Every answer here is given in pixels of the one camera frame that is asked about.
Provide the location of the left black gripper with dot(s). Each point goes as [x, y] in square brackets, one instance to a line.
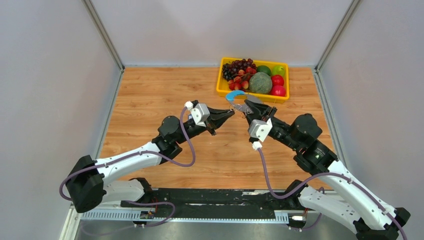
[216, 118]

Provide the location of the aluminium front rail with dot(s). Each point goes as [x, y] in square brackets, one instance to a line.
[118, 216]

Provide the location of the left aluminium corner post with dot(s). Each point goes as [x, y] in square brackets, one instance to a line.
[94, 15]

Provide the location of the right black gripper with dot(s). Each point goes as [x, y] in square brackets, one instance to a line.
[261, 111]

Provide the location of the yellow plastic fruit tray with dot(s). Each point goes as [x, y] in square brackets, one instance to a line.
[222, 85]

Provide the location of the light green apple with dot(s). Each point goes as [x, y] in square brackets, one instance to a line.
[279, 70]

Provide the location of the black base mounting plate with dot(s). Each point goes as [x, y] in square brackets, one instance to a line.
[246, 204]

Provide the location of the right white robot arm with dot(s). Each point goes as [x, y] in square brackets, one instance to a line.
[361, 211]

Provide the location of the green netted melon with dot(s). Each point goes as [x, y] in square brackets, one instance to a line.
[260, 83]

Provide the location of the large keyring with small rings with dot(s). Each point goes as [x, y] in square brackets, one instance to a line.
[236, 99]

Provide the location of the upper red apple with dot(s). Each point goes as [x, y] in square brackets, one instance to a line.
[277, 80]

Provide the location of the lower red apple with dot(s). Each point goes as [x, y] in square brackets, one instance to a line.
[278, 90]

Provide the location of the aluminium corner post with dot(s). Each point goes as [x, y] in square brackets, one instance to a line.
[354, 4]
[94, 15]

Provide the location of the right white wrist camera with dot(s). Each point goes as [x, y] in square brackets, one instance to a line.
[258, 131]

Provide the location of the right aluminium corner post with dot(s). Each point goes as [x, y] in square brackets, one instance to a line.
[354, 4]

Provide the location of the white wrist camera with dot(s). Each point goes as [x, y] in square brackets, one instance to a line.
[199, 112]
[258, 131]

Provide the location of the red apple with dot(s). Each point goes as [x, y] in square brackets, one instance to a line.
[277, 80]
[278, 90]

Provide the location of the dark green lime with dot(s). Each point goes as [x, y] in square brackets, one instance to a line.
[264, 69]

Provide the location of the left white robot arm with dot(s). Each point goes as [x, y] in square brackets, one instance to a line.
[86, 184]

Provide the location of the dark purple grape bunch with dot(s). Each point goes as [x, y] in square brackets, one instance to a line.
[232, 69]

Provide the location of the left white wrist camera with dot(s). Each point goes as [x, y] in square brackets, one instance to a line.
[199, 112]

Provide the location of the red cherries cluster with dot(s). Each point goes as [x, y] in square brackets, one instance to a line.
[239, 79]

